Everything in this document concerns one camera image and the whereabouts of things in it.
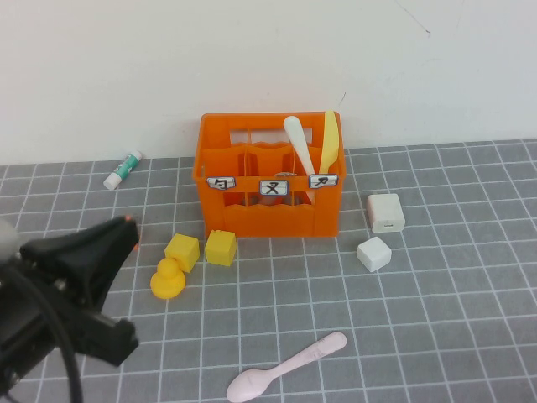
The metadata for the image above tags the yellow foam cube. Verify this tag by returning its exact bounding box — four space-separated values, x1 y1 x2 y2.
204 228 237 268
164 233 201 274

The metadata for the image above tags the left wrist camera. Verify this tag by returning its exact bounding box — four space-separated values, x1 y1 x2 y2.
18 215 140 307

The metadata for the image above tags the pink plastic spoon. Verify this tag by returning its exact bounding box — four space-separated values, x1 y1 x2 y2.
226 331 348 403

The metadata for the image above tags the white plastic knife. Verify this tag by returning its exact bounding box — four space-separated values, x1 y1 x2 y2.
283 116 316 203

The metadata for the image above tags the yellow plastic knife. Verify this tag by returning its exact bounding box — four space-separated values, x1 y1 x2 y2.
317 110 341 175

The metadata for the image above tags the yellow rubber duck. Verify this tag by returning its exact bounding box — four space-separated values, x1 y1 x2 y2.
149 256 187 300

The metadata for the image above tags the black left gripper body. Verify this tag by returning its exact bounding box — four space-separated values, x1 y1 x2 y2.
24 272 111 356

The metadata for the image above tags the white green glue stick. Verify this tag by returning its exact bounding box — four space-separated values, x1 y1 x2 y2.
102 149 143 191

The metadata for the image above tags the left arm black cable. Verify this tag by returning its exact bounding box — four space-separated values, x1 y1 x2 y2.
0 264 84 403

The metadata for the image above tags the white foam cube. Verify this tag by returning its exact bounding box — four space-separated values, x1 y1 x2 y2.
356 236 393 273

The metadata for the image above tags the orange plastic cutlery holder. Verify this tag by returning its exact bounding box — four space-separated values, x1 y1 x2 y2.
191 110 347 239

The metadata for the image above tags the white USB charger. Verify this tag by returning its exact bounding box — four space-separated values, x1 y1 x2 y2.
365 191 406 234

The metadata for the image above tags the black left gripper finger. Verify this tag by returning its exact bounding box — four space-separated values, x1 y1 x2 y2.
90 331 139 367
109 318 138 341

